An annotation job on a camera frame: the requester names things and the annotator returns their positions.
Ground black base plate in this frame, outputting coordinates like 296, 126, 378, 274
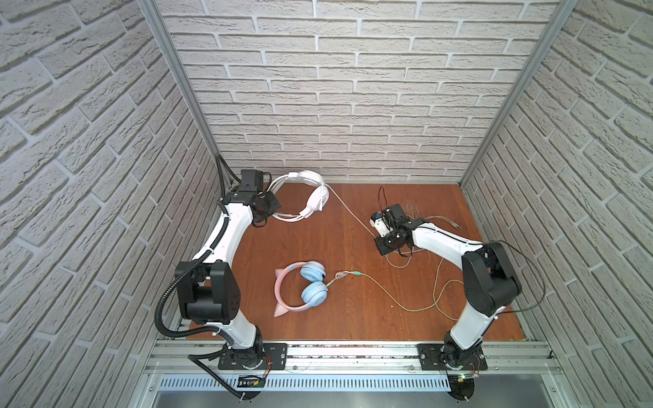
417, 343, 488, 372
218, 343, 288, 371

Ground aluminium mounting rail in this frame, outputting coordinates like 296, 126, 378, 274
145, 340, 562, 376

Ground black corrugated cable conduit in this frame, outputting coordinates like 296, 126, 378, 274
154, 154, 256, 401

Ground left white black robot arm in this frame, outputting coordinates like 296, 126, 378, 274
173, 169, 280, 366

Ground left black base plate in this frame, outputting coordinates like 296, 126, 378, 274
218, 343, 288, 371

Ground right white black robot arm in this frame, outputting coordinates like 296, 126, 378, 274
370, 204, 522, 368

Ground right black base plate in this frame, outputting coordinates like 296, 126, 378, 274
417, 343, 488, 372

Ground white over-ear headphones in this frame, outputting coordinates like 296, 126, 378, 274
268, 170, 330, 223

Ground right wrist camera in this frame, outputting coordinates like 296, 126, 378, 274
370, 212, 389, 237

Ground white perforated vent strip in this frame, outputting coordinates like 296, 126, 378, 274
159, 374, 451, 392

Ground pink blue cat-ear headphones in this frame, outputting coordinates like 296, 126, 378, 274
273, 260, 330, 318

